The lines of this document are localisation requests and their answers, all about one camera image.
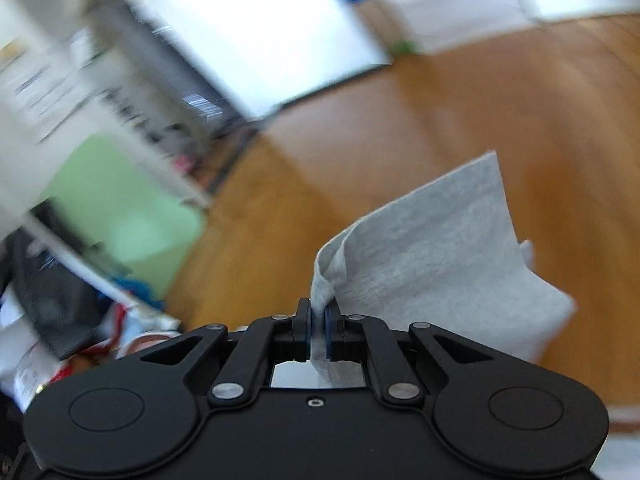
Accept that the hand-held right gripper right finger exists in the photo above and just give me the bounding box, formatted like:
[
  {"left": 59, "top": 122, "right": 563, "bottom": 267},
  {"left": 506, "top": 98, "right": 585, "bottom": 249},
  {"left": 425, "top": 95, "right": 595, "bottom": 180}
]
[{"left": 324, "top": 306, "right": 495, "bottom": 407}]

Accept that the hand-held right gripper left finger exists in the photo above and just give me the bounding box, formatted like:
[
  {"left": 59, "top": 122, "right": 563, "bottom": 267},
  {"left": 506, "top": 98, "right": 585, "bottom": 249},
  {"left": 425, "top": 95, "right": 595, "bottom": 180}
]
[{"left": 140, "top": 297, "right": 316, "bottom": 408}]

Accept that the grey cloth garment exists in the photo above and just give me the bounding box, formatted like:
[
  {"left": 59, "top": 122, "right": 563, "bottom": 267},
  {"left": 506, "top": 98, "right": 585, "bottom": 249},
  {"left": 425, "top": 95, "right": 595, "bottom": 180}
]
[{"left": 310, "top": 149, "right": 579, "bottom": 391}]

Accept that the blue cloth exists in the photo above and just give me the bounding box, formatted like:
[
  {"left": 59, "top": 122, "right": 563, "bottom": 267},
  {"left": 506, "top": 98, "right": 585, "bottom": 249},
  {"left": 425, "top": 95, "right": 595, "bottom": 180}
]
[{"left": 106, "top": 274, "right": 167, "bottom": 312}]

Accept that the green mat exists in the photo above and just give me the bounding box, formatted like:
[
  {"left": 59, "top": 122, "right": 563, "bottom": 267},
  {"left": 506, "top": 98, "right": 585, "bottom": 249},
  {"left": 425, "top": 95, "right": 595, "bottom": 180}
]
[{"left": 42, "top": 132, "right": 207, "bottom": 301}]

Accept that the black bag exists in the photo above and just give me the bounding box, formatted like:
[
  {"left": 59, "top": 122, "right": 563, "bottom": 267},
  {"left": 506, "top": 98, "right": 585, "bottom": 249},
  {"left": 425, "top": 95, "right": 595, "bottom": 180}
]
[{"left": 9, "top": 199, "right": 110, "bottom": 362}]

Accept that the pile of clutter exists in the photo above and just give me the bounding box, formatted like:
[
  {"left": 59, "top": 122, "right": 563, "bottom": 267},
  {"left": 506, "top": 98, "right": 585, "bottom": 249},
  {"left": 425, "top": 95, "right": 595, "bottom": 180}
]
[{"left": 0, "top": 280, "right": 182, "bottom": 413}]

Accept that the white panel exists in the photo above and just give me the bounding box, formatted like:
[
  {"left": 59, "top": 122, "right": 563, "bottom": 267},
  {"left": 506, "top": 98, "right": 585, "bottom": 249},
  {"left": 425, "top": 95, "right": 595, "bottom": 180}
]
[{"left": 85, "top": 0, "right": 397, "bottom": 118}]

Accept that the white shelf unit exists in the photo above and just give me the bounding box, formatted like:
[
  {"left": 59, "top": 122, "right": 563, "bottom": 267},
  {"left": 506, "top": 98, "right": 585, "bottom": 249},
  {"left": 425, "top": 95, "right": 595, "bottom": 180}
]
[{"left": 0, "top": 0, "right": 263, "bottom": 211}]

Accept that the white cabinet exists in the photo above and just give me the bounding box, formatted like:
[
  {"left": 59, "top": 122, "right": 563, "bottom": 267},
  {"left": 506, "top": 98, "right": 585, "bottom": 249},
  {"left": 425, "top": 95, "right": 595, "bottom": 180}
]
[{"left": 387, "top": 0, "right": 640, "bottom": 56}]

